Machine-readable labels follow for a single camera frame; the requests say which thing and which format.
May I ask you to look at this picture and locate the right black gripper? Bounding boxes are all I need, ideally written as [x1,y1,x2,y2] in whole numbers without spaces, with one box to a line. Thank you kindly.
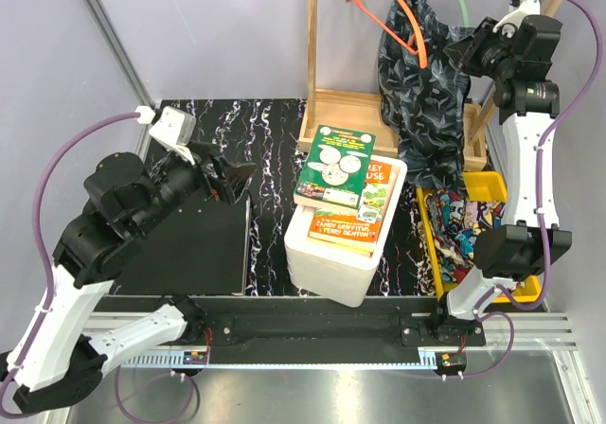
[443,16,516,82]

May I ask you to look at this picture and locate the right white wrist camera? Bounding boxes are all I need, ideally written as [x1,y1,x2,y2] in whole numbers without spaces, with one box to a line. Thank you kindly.
[492,0,541,38]

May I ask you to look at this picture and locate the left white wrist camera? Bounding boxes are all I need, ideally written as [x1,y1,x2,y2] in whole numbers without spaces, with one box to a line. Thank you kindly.
[135,106,196,165]

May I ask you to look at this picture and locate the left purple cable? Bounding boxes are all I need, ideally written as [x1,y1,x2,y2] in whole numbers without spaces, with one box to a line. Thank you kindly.
[0,114,203,423]

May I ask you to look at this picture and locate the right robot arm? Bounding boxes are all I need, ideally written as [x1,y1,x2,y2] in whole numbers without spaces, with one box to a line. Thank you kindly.
[427,14,572,345]

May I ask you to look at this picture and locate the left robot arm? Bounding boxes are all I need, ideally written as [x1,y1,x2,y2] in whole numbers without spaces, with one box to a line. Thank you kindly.
[1,144,257,417]

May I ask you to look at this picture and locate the colourful comic print shorts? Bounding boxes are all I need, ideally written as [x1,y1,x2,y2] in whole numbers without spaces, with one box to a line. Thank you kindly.
[424,190,506,284]

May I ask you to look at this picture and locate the white styrofoam box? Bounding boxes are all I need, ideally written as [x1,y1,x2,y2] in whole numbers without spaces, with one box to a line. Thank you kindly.
[284,155,407,308]

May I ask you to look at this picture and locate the green book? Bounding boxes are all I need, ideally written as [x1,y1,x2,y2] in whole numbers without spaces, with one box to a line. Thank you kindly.
[294,125,376,215]

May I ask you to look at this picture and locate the black square plate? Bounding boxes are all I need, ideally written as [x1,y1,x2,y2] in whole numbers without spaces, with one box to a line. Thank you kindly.
[112,192,252,296]

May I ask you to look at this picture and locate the orange plastic hanger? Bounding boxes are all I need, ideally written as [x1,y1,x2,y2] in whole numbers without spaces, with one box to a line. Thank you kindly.
[346,0,430,70]

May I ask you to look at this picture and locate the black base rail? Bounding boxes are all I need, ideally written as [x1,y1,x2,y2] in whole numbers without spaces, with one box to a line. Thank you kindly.
[92,294,488,366]

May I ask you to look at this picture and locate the wooden hanger rack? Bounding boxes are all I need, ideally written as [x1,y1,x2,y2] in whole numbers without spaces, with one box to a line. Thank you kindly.
[297,0,584,172]

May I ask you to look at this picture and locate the dark leaf print shorts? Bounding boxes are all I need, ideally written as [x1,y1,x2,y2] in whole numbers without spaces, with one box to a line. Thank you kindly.
[378,0,473,194]

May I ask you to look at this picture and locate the yellow plastic bin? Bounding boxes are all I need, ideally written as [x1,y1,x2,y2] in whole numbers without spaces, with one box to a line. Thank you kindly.
[416,171,544,306]

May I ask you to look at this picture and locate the black marbled mat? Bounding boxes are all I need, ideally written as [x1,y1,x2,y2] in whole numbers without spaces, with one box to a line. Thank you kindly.
[111,97,441,300]

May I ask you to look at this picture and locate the orange book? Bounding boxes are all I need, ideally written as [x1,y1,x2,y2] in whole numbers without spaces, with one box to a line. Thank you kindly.
[308,160,395,256]

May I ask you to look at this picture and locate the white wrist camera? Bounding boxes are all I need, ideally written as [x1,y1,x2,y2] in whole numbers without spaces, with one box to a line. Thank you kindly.
[135,106,196,165]
[492,0,541,38]

